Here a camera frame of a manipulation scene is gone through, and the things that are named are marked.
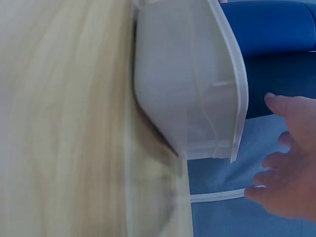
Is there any white plastic storage bin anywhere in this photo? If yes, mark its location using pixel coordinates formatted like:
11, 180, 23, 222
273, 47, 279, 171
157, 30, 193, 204
132, 0, 249, 164

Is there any person's right hand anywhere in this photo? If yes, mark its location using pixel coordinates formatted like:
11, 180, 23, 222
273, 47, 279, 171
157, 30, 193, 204
244, 92, 316, 222

